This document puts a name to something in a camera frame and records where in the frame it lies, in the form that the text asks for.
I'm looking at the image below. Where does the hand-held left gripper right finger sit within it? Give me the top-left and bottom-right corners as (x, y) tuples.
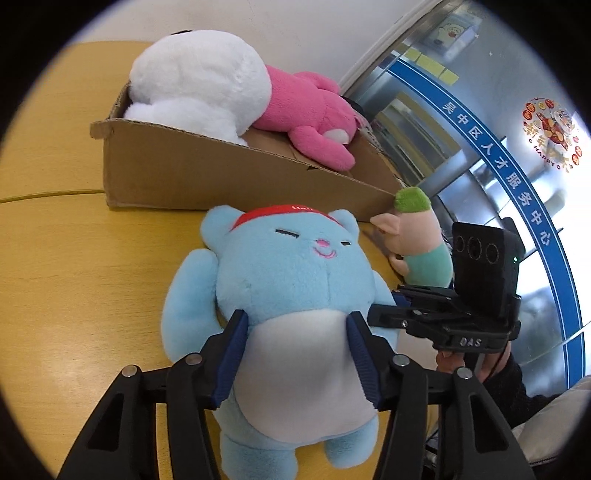
(346, 311), (532, 480)

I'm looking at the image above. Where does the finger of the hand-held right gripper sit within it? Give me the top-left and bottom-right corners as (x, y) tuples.
(368, 304), (451, 335)
(392, 284), (455, 308)

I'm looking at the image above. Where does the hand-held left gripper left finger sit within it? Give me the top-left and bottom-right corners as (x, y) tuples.
(58, 309), (250, 480)

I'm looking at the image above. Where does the small pig plush green hat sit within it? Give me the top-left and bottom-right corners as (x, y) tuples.
(372, 186), (455, 288)

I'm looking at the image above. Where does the light blue bear plush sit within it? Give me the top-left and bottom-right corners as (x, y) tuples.
(161, 204), (400, 480)

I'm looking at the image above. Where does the brown cardboard box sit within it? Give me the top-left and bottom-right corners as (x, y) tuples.
(90, 80), (407, 224)

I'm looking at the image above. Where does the person's right forearm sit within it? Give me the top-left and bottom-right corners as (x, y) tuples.
(480, 355), (570, 430)

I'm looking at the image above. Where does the person's right hand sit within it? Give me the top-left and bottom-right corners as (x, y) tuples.
(436, 342), (513, 383)

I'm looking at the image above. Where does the glass door with blue band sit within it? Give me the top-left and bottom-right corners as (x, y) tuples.
(346, 0), (591, 402)

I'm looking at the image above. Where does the round red door sticker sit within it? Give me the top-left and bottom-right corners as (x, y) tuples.
(522, 96), (583, 172)

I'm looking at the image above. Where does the grey cloth bag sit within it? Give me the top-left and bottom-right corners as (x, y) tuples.
(510, 376), (591, 467)

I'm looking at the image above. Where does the magenta pink plush toy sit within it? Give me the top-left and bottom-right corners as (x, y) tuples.
(252, 65), (365, 171)

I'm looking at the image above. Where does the cartoon picture on door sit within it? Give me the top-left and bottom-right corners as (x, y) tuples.
(431, 11), (478, 47)

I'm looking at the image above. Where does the white plush toy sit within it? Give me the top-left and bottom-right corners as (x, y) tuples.
(124, 30), (271, 147)

